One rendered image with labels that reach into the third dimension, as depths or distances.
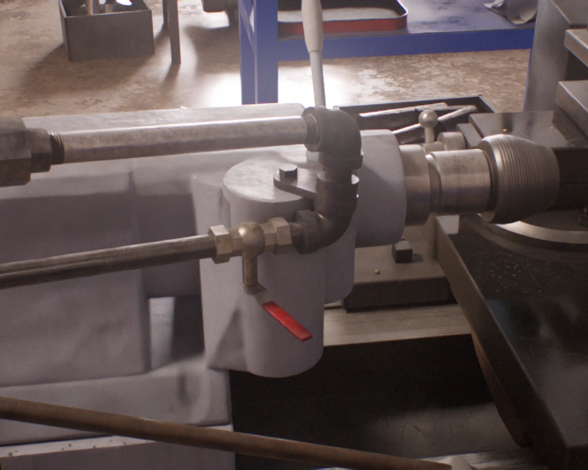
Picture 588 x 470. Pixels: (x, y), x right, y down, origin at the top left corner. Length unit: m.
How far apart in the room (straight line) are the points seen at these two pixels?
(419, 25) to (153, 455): 2.12
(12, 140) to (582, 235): 0.75
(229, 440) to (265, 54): 1.98
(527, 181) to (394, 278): 0.32
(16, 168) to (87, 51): 4.03
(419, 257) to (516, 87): 3.14
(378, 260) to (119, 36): 3.52
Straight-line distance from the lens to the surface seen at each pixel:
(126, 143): 0.66
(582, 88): 1.30
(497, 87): 4.34
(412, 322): 1.20
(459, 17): 2.93
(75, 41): 4.64
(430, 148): 1.20
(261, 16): 2.68
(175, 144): 0.68
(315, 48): 0.85
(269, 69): 2.73
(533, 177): 0.94
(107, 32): 4.64
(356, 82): 4.31
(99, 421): 0.80
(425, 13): 2.96
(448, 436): 1.21
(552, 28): 2.52
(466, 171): 0.93
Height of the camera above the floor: 1.51
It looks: 30 degrees down
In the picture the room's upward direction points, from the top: straight up
